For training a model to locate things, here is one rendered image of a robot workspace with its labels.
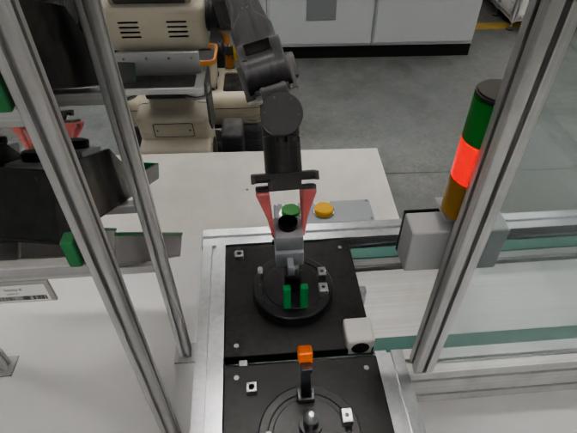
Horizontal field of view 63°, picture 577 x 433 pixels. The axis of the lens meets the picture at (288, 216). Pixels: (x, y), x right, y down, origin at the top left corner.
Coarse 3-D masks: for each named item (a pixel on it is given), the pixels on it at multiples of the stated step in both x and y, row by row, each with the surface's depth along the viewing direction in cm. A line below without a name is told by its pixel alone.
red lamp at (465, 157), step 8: (464, 144) 49; (456, 152) 51; (464, 152) 49; (472, 152) 48; (456, 160) 51; (464, 160) 50; (472, 160) 49; (456, 168) 51; (464, 168) 50; (472, 168) 49; (456, 176) 51; (464, 176) 50; (464, 184) 51
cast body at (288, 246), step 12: (288, 216) 73; (300, 216) 74; (276, 228) 73; (288, 228) 71; (300, 228) 73; (276, 240) 71; (288, 240) 72; (300, 240) 72; (276, 252) 73; (288, 252) 73; (300, 252) 73; (276, 264) 74; (288, 264) 73; (300, 264) 75
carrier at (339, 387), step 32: (224, 384) 71; (288, 384) 71; (320, 384) 71; (352, 384) 71; (224, 416) 67; (256, 416) 67; (288, 416) 65; (320, 416) 65; (352, 416) 64; (384, 416) 67
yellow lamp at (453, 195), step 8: (448, 184) 53; (456, 184) 52; (448, 192) 54; (456, 192) 52; (464, 192) 52; (448, 200) 54; (456, 200) 53; (448, 208) 54; (456, 208) 53; (448, 216) 55; (456, 216) 54
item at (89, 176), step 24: (0, 144) 55; (0, 168) 44; (24, 168) 44; (96, 168) 52; (120, 168) 58; (0, 192) 44; (24, 192) 44; (48, 192) 44; (96, 192) 52; (120, 192) 59; (0, 216) 45; (24, 216) 45; (48, 216) 45; (0, 240) 46; (24, 240) 46; (48, 240) 46
